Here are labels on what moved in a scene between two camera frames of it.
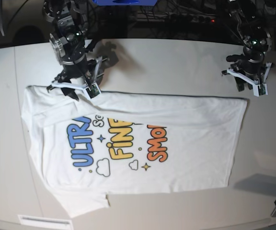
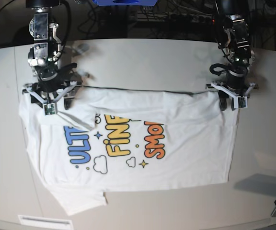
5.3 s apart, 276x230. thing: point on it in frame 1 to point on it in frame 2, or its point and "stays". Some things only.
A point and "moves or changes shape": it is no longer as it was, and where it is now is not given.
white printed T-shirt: (86, 148) moves or changes shape
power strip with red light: (192, 18) stays
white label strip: (40, 221) stays
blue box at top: (126, 2) stays
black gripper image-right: (250, 62) to (235, 76)
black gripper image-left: (74, 70) to (51, 79)
